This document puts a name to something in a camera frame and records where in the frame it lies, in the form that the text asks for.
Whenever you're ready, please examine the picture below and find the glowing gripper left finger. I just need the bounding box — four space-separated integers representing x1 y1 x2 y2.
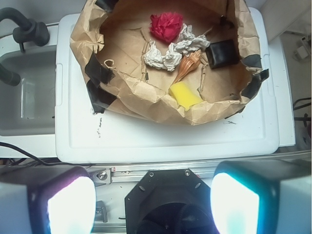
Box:
0 166 96 234

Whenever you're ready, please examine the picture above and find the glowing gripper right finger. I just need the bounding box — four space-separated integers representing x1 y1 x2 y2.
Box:
210 159 312 234

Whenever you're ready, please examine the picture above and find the orange spiral shell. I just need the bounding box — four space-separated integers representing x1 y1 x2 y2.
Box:
173 50 202 84

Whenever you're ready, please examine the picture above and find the white cooler lid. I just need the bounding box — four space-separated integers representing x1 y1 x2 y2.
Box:
55 14 280 164

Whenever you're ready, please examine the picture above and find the grey plastic tub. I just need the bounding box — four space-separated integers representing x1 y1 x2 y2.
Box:
0 46 56 137

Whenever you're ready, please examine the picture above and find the yellow sponge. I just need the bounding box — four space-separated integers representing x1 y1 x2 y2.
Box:
169 81 203 111

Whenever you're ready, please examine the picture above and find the brown paper bag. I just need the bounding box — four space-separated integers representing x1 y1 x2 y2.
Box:
70 0 269 125

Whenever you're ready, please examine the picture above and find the white crumpled paper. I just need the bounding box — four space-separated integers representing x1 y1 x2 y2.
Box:
143 24 211 72

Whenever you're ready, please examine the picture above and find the red crumpled paper ball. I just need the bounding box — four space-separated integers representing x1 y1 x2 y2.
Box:
149 12 183 43

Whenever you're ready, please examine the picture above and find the black cable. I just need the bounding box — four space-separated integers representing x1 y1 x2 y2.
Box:
0 142 61 168

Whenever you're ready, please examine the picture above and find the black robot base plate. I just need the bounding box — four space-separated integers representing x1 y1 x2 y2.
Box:
125 169 218 234

